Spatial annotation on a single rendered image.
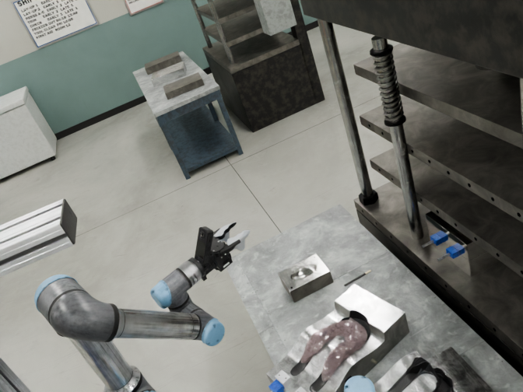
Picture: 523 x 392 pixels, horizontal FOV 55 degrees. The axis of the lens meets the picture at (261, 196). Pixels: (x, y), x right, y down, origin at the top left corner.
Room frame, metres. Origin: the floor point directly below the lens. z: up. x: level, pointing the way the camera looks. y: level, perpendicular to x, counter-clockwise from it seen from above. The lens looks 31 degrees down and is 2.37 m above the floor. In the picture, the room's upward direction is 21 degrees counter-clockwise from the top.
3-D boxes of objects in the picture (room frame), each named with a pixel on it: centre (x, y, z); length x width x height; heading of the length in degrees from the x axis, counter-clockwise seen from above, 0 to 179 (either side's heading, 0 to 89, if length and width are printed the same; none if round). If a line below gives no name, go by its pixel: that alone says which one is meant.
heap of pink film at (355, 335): (1.29, -0.06, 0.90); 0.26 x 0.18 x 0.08; 116
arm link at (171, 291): (1.24, 0.36, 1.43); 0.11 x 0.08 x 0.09; 121
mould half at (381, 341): (1.30, -0.06, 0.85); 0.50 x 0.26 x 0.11; 116
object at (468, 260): (1.62, -0.90, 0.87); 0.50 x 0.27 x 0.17; 99
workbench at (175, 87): (5.77, 0.49, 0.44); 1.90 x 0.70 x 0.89; 9
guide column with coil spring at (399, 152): (1.80, -0.61, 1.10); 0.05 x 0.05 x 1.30
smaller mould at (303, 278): (1.75, -0.05, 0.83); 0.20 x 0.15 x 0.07; 99
